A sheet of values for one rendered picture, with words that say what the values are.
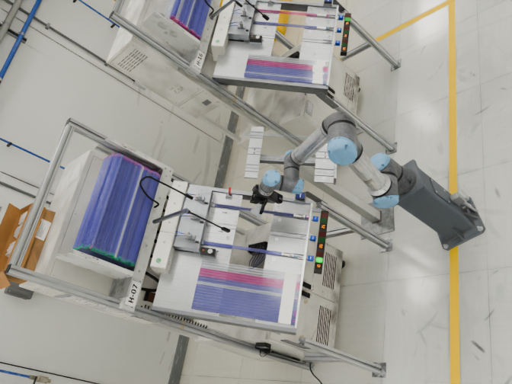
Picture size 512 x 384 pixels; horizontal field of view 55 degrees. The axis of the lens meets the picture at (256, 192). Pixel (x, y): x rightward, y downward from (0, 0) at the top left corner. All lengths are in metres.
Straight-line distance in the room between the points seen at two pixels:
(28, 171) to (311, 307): 2.27
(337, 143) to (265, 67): 1.28
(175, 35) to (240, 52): 0.44
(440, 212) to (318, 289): 0.87
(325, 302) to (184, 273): 0.97
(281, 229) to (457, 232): 0.95
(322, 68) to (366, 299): 1.43
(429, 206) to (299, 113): 1.13
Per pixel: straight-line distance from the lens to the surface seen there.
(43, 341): 3.87
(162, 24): 3.07
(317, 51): 3.27
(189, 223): 2.59
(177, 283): 2.55
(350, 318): 3.20
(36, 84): 4.25
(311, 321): 2.99
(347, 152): 2.00
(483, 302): 2.78
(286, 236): 2.58
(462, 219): 2.82
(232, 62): 3.22
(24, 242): 2.34
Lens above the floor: 2.42
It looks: 34 degrees down
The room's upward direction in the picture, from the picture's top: 60 degrees counter-clockwise
